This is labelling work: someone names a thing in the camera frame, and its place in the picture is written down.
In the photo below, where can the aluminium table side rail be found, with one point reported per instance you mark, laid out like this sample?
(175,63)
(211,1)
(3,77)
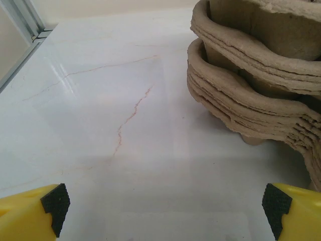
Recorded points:
(22,64)

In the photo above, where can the aluminium frame post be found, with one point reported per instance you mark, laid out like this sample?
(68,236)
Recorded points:
(27,15)

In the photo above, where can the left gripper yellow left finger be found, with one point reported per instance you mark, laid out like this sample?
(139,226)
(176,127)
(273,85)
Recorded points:
(22,216)

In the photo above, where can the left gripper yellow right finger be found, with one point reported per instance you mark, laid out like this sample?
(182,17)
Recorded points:
(303,216)

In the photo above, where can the pulp cup carrier stack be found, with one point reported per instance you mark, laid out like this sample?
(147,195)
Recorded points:
(250,75)

